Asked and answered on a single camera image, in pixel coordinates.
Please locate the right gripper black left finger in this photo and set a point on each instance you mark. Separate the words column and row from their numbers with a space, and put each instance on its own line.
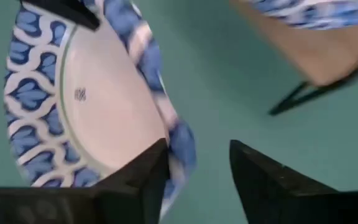
column 135, row 193

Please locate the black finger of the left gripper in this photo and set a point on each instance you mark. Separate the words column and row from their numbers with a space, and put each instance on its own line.
column 67, row 12

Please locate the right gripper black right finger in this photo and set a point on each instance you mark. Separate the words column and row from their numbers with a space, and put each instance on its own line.
column 275, row 193

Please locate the wooden shelf with black legs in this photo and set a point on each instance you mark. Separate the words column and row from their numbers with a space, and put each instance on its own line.
column 322, row 53

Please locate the blue white wide bowl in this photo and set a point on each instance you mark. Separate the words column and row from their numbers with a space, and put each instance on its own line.
column 104, row 93
column 322, row 14

